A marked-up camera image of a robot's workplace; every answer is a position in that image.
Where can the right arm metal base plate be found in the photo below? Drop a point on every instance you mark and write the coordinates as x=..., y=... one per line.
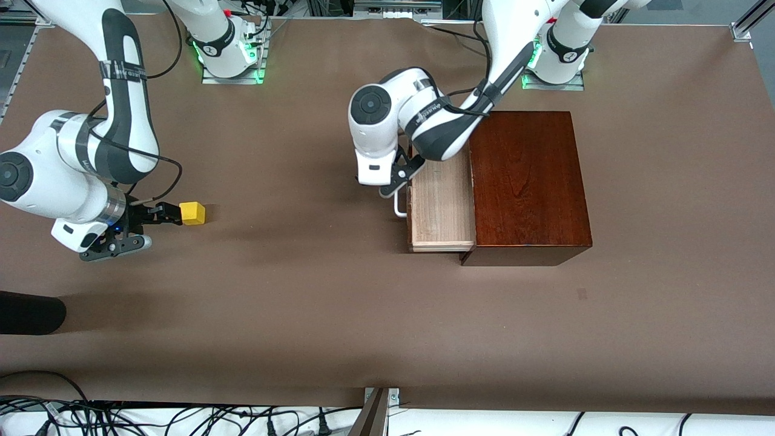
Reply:
x=233, y=80

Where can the silver strip device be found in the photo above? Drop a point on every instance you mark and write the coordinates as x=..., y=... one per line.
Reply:
x=396, y=9

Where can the aluminium corner profile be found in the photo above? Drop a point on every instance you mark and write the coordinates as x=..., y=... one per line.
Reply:
x=742, y=30

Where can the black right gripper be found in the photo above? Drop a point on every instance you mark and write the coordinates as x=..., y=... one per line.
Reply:
x=138, y=216

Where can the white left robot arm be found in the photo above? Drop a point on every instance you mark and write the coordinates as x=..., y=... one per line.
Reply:
x=375, y=133

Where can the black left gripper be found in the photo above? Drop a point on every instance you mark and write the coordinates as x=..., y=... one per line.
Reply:
x=414, y=166

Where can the metal bracket plate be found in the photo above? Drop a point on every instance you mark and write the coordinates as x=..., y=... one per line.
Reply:
x=393, y=396

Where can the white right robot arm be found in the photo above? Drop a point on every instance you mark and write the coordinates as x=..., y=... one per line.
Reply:
x=60, y=175

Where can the black cylinder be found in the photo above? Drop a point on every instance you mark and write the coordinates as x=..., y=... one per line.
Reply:
x=30, y=312

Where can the dark metal post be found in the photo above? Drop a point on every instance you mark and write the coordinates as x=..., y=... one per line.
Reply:
x=370, y=418

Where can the aluminium table edge rail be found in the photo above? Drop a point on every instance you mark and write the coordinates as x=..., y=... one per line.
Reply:
x=20, y=72

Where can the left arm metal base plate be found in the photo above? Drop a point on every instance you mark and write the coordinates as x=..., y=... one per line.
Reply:
x=554, y=86

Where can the dark brown wooden cabinet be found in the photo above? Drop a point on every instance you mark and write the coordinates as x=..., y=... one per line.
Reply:
x=533, y=181

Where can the yellow cube block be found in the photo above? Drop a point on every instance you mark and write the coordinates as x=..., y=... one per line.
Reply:
x=192, y=214

